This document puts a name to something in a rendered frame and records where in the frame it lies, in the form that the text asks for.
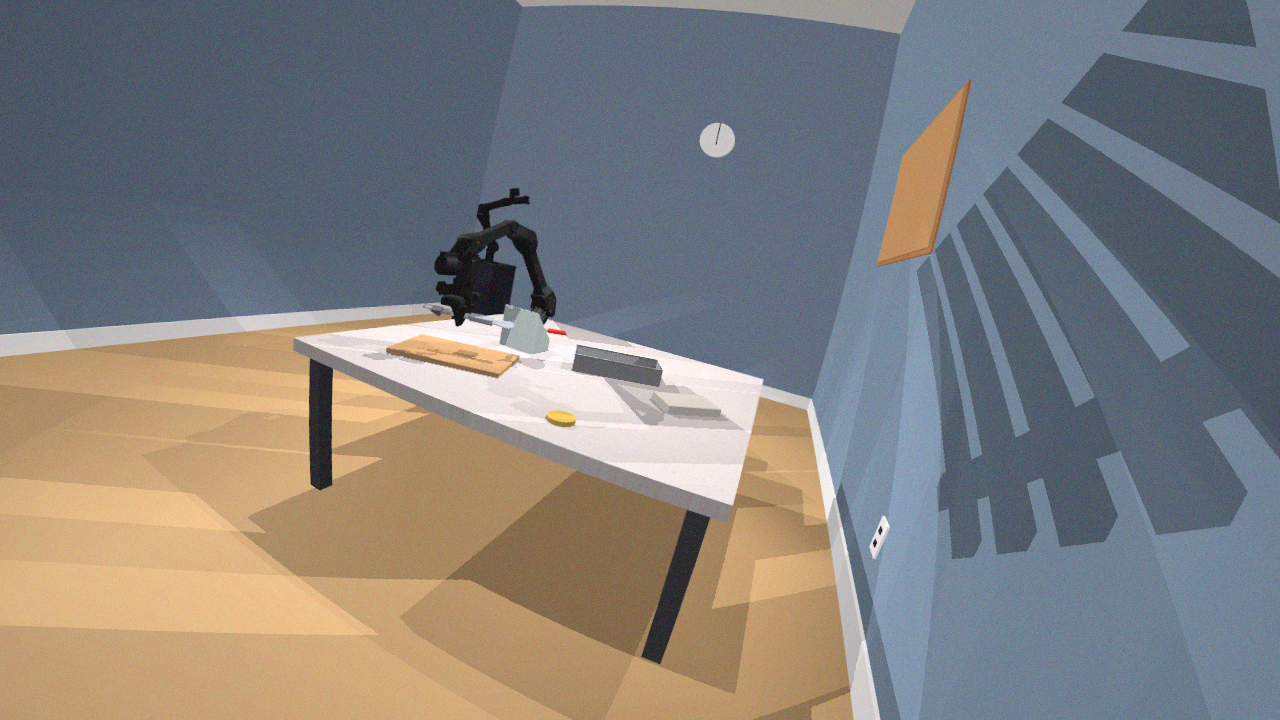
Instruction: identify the light wooden board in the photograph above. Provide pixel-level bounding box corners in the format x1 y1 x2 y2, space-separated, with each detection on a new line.
387 334 520 378

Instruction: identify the yellow round disc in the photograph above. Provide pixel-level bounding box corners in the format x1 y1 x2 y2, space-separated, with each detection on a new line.
547 410 576 427

